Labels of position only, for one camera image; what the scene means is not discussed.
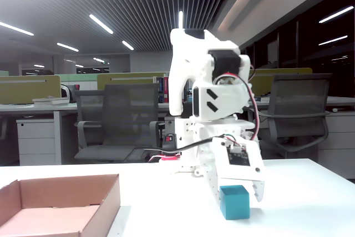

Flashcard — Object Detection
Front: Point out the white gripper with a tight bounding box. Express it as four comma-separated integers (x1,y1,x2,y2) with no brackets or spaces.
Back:
174,117,266,203

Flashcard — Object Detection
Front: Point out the blue cube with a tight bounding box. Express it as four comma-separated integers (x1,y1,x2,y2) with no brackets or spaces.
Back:
219,184,251,220

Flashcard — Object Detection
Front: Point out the brown cardboard box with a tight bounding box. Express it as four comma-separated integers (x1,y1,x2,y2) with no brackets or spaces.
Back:
0,174,121,237

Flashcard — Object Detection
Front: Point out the olive desk partition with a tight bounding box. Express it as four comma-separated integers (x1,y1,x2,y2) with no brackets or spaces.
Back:
248,67,313,98
0,75,62,105
97,72,170,91

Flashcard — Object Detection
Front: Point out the grey mesh office chair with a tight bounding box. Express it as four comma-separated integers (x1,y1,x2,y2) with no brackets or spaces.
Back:
248,73,333,160
74,83,164,163

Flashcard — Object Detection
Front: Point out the white office desk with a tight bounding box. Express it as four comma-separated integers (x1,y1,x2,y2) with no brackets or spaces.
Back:
249,97,355,115
0,102,170,165

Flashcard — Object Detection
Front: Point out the light green desk partition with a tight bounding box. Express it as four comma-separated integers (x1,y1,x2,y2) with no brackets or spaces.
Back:
57,73,98,91

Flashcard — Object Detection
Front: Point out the black white chair back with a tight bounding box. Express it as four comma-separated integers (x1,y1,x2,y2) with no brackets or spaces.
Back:
60,83,81,103

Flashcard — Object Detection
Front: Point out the stack of books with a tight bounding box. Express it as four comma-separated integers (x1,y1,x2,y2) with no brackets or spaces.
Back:
32,95,70,107

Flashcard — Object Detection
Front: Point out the white wrist camera plate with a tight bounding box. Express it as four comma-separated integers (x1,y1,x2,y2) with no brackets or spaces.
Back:
212,136,266,185

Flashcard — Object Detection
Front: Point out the red black servo wire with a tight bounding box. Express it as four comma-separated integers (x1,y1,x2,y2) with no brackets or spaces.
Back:
219,63,261,140

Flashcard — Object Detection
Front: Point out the black camera cable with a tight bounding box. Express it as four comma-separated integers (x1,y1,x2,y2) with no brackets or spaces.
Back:
121,134,231,163

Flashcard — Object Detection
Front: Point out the white drawer pedestal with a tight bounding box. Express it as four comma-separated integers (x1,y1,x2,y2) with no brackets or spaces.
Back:
317,112,355,172
16,119,56,166

